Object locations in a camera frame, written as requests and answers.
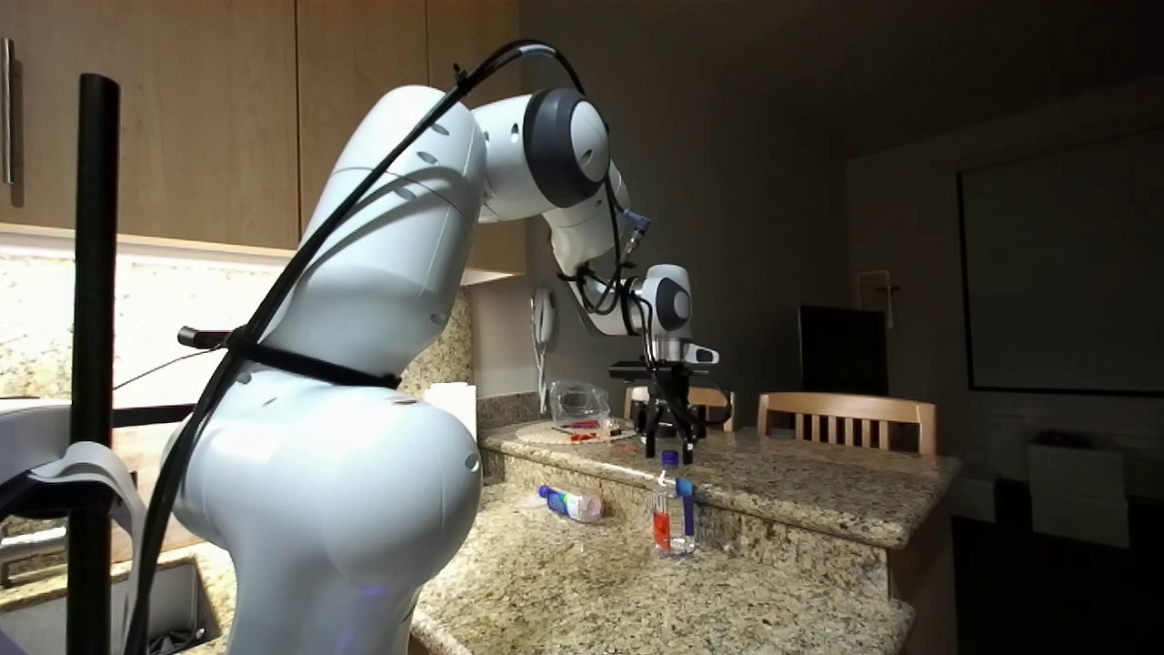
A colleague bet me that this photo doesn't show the clear plastic container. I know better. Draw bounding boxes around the clear plastic container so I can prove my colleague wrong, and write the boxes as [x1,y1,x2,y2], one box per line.
[550,381,609,427]

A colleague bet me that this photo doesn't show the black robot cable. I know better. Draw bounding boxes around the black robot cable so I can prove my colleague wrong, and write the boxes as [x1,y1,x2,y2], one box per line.
[119,36,646,655]

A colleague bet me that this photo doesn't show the wooden wall cabinets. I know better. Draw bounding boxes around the wooden wall cabinets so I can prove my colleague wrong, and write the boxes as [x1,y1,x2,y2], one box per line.
[0,0,520,251]

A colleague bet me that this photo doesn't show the dark monitor screen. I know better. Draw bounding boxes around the dark monitor screen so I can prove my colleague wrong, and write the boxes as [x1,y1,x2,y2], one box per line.
[797,306,888,392]

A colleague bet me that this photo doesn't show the clear bottle with blue cap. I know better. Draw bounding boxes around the clear bottle with blue cap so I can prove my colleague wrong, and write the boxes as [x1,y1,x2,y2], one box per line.
[652,452,695,557]

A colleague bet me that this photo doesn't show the lying white blue bottle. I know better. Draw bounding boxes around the lying white blue bottle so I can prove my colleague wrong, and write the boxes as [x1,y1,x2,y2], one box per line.
[539,484,602,525]

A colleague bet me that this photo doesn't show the large wall whiteboard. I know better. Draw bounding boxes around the large wall whiteboard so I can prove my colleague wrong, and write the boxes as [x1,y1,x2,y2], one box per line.
[957,131,1164,398]

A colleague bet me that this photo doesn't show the white box in background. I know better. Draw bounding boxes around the white box in background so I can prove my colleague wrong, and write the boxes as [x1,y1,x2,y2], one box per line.
[1028,444,1132,548]

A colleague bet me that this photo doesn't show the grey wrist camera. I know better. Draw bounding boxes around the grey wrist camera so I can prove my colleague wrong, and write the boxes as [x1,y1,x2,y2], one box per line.
[646,338,720,366]

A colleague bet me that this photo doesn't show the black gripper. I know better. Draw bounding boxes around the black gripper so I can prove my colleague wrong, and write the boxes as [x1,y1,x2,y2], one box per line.
[609,360,706,467]

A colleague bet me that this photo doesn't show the black vertical pole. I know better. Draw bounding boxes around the black vertical pole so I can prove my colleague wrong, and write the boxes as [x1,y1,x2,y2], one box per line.
[64,74,119,655]

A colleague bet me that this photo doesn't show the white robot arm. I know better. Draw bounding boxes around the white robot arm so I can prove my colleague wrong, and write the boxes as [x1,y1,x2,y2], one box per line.
[169,83,717,655]

